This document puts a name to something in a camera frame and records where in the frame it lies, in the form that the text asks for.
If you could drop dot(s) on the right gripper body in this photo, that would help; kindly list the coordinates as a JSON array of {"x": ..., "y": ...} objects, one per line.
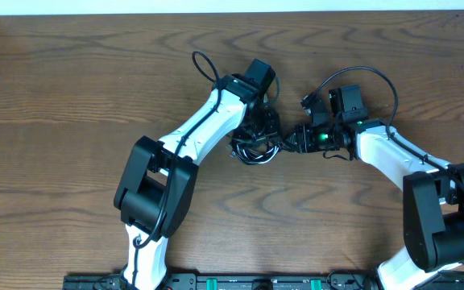
[{"x": 319, "y": 138}]

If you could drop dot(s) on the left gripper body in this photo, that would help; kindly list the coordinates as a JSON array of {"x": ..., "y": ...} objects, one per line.
[{"x": 267, "y": 123}]

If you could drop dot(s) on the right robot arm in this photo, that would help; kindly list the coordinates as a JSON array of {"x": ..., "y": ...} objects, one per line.
[{"x": 433, "y": 189}]

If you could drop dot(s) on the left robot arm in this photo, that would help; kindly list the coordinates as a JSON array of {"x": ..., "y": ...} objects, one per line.
[{"x": 156, "y": 187}]

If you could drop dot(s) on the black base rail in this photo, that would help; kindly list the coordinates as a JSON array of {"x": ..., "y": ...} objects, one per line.
[{"x": 189, "y": 281}]

